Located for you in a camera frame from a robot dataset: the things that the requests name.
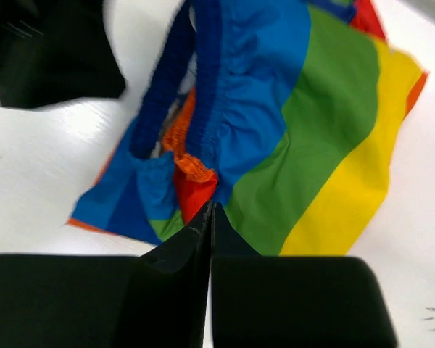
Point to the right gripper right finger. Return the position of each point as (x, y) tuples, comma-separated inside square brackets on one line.
[(264, 301)]

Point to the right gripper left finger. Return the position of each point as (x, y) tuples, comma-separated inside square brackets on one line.
[(155, 300)]

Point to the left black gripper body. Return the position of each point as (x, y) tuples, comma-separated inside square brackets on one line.
[(55, 51)]

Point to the rainbow striped shorts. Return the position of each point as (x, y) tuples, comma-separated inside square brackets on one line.
[(284, 112)]

